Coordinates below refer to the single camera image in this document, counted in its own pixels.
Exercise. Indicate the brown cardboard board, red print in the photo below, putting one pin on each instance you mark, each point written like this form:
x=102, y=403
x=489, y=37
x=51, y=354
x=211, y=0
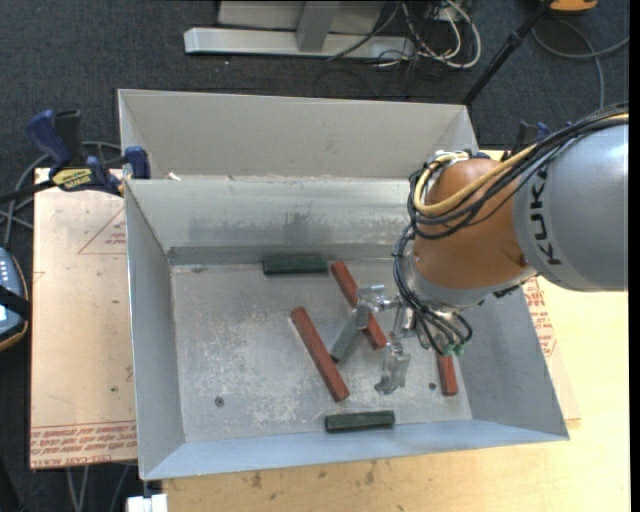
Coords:
x=80, y=325

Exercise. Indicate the red-brown flat block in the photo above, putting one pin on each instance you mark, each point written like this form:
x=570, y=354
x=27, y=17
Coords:
x=320, y=352
x=346, y=282
x=448, y=375

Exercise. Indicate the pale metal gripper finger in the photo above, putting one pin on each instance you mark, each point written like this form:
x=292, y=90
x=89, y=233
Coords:
x=395, y=370
x=356, y=325

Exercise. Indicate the dark green flat block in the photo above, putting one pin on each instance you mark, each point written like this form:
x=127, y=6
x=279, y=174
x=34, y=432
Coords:
x=295, y=264
x=360, y=421

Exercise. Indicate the grey metal bin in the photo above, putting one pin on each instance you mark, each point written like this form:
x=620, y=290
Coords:
x=240, y=350

